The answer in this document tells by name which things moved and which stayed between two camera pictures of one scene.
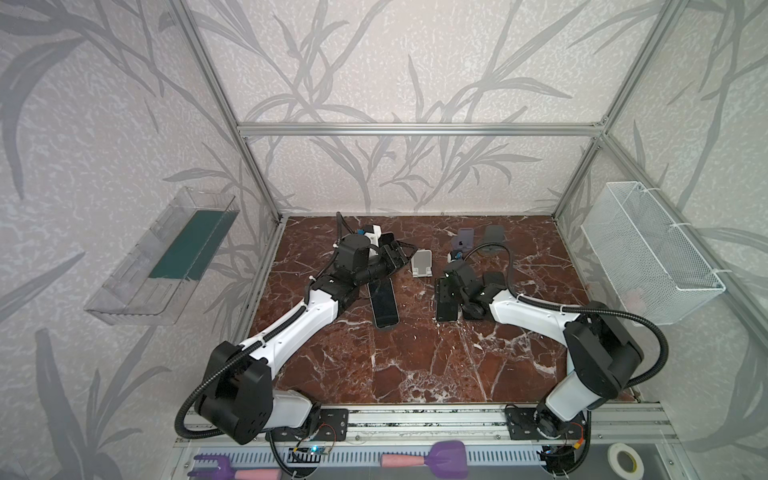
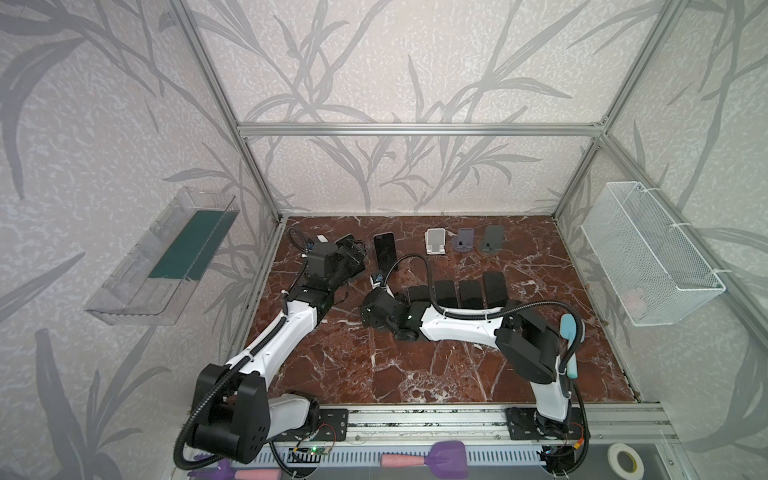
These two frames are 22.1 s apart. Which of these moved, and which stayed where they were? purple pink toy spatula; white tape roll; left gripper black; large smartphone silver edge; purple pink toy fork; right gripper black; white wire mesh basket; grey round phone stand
Moved: large smartphone silver edge; right gripper black; left gripper black
Stayed: purple pink toy spatula; white tape roll; white wire mesh basket; purple pink toy fork; grey round phone stand
